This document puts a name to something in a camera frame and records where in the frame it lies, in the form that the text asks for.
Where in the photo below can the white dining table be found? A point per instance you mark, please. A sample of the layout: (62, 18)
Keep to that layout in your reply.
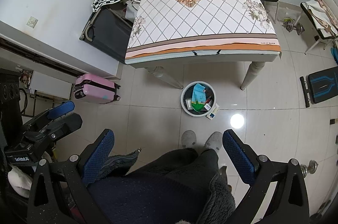
(253, 73)

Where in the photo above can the pink suitcase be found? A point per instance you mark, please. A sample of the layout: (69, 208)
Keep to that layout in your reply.
(95, 86)

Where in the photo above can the black frame chair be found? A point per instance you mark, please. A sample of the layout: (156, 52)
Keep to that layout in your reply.
(314, 39)

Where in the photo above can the person's legs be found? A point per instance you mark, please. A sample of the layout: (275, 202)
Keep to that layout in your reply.
(163, 187)

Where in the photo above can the black perforated case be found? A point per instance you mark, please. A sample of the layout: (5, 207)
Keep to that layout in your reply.
(9, 92)

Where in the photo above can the white cloth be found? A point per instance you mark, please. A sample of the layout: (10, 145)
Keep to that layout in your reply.
(132, 10)

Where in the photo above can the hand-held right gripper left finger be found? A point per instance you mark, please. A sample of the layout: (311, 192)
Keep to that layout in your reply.
(100, 158)

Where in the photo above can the white wall outlet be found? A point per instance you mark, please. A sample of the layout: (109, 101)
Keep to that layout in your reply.
(32, 22)

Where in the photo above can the blue green packet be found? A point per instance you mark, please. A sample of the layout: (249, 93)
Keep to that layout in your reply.
(198, 97)

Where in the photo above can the grey slipper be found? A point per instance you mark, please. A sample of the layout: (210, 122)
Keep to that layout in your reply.
(214, 141)
(188, 138)

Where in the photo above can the white blue medicine box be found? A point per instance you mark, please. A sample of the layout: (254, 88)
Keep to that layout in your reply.
(213, 112)

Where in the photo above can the round grey trash bin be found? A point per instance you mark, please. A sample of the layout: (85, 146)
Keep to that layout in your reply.
(184, 108)

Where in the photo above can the black blue exercise bench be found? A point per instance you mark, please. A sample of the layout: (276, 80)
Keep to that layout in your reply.
(320, 84)

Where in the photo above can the grey fleece jacket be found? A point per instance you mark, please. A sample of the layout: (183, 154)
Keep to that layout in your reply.
(121, 160)

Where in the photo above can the beige tote bag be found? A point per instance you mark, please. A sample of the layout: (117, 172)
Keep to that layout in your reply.
(319, 13)

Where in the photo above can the chrome dumbbell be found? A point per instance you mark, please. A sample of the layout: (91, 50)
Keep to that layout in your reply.
(290, 26)
(307, 168)

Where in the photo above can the dark grey suitcase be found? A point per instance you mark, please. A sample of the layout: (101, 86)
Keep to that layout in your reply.
(111, 31)

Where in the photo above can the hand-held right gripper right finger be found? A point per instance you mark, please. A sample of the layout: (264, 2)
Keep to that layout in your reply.
(237, 155)

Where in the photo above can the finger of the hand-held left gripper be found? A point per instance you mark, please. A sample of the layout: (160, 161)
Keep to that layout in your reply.
(70, 122)
(62, 109)

